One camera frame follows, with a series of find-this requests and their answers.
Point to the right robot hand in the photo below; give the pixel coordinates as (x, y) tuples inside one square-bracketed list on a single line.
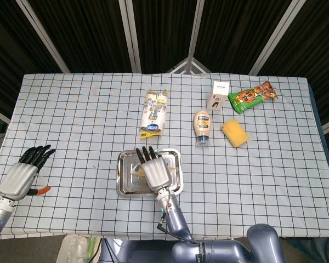
[(155, 172)]

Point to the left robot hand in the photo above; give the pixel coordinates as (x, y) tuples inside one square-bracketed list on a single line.
[(19, 175)]

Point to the triangular sandwich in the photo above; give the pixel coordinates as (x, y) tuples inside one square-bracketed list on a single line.
[(138, 171)]

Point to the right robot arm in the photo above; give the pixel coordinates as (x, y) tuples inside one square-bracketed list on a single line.
[(208, 238)]

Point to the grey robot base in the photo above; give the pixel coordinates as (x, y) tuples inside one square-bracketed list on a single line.
[(137, 250)]

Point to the stainless steel tray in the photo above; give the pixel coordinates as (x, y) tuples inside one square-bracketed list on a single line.
[(150, 172)]

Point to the white packaged roll snack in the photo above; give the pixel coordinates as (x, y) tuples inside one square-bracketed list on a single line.
[(154, 115)]

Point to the checkered blue tablecloth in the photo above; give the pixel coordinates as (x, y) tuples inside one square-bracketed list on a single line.
[(153, 109)]

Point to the squeeze mayonnaise bottle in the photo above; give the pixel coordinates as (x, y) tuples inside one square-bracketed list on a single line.
[(203, 126)]

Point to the yellow sponge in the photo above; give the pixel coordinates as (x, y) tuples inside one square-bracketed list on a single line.
[(235, 132)]

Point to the clear plastic container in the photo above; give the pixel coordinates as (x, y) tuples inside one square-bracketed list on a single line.
[(72, 248)]

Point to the small white carton box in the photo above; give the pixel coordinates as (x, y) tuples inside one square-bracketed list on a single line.
[(218, 96)]

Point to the green orange snack bag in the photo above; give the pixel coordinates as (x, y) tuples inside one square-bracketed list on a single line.
[(250, 97)]

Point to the folding screen partition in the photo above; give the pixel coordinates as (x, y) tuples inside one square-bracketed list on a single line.
[(164, 35)]

